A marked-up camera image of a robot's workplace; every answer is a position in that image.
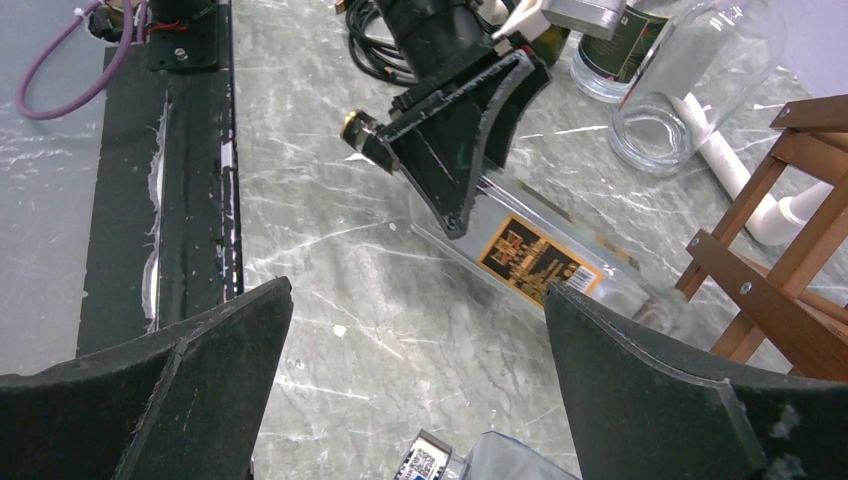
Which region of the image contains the white PVC pipe frame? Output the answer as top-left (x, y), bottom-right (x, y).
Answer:
top-left (670, 94), bottom-right (833, 246)

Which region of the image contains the clear glass bottle white cap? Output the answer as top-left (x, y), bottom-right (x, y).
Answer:
top-left (570, 0), bottom-right (676, 104)

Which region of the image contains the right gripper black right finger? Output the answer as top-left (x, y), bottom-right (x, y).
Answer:
top-left (544, 283), bottom-right (847, 479)

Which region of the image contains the clear glass bottle silver cap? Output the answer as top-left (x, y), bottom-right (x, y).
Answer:
top-left (608, 1), bottom-right (787, 177)

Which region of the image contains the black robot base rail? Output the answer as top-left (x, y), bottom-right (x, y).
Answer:
top-left (76, 1), bottom-right (244, 356)

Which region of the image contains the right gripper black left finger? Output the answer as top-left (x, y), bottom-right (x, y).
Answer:
top-left (1, 277), bottom-right (293, 479)

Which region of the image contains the dark green wine bottle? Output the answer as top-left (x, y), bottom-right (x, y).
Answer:
top-left (530, 25), bottom-right (571, 68)

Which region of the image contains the black coiled cable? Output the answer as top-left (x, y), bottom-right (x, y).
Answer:
top-left (334, 0), bottom-right (425, 87)

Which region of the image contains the brown wooden wine rack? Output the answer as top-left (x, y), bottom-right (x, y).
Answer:
top-left (676, 95), bottom-right (847, 382)

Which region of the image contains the small clear bottle black cap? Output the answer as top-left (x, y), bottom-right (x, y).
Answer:
top-left (339, 109), bottom-right (654, 319)

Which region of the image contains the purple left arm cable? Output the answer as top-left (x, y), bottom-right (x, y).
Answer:
top-left (14, 0), bottom-right (150, 122)

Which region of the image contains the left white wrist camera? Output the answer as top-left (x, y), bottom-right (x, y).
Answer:
top-left (491, 0), bottom-right (627, 41)

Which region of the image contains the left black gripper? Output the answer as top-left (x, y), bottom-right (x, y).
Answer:
top-left (376, 1), bottom-right (550, 239)

